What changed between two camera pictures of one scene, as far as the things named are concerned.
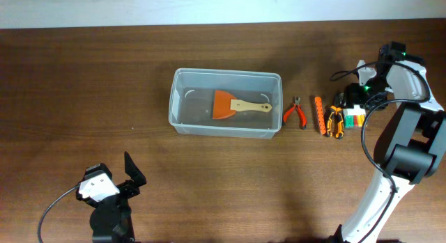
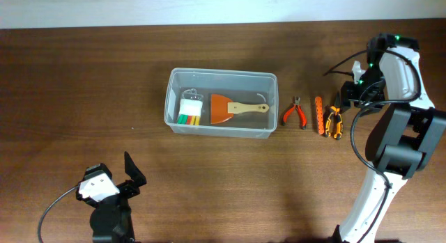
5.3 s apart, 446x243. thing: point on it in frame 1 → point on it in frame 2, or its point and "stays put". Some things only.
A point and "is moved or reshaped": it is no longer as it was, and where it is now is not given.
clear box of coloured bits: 354,118 → 190,108
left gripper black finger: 137,177 stays put
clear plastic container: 223,103 stays put
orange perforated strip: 320,115 stays put
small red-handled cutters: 300,115 stays put
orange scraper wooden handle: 225,105 is moved or reshaped
